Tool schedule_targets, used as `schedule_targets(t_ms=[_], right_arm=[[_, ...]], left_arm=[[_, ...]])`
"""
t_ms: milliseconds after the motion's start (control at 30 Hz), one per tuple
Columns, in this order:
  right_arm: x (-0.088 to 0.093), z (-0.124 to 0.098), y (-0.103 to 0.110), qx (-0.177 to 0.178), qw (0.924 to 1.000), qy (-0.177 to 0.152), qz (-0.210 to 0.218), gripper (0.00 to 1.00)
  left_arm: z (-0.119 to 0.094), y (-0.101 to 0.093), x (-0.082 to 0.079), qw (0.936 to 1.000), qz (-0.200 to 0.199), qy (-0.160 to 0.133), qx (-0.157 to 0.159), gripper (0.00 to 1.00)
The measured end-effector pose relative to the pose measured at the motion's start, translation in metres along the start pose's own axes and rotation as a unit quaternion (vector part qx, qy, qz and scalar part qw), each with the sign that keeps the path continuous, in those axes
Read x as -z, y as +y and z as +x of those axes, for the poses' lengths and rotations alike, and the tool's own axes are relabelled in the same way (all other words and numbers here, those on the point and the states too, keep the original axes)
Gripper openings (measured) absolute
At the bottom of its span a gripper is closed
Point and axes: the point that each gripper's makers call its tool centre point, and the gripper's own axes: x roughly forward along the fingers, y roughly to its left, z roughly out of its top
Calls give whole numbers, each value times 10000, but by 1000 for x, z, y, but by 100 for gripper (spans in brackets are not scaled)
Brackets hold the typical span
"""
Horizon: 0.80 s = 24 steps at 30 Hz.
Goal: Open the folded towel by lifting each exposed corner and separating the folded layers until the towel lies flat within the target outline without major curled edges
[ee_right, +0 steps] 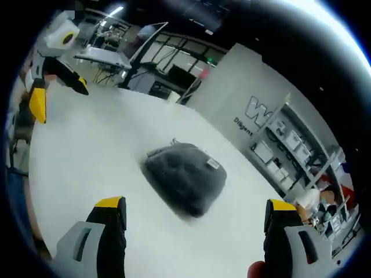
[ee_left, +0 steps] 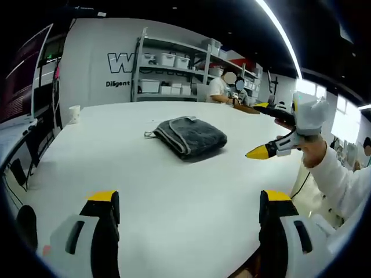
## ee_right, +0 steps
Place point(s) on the dark grey towel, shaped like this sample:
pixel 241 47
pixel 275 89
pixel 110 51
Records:
pixel 185 176

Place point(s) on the black flat monitor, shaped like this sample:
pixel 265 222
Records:
pixel 181 74

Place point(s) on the person's right hand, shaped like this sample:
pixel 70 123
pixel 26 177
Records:
pixel 257 270

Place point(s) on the grey work table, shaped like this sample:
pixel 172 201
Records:
pixel 101 56

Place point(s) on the grey metal shelf rack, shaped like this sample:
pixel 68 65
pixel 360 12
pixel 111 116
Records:
pixel 316 165

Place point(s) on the monitor on black stand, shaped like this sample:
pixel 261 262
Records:
pixel 150 37

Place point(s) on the group of white storage boxes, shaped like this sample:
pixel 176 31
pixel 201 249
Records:
pixel 295 142

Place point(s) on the dark overhead screen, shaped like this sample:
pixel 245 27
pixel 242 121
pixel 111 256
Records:
pixel 207 13

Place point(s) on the white printed partition panel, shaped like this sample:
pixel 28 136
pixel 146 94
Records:
pixel 226 95

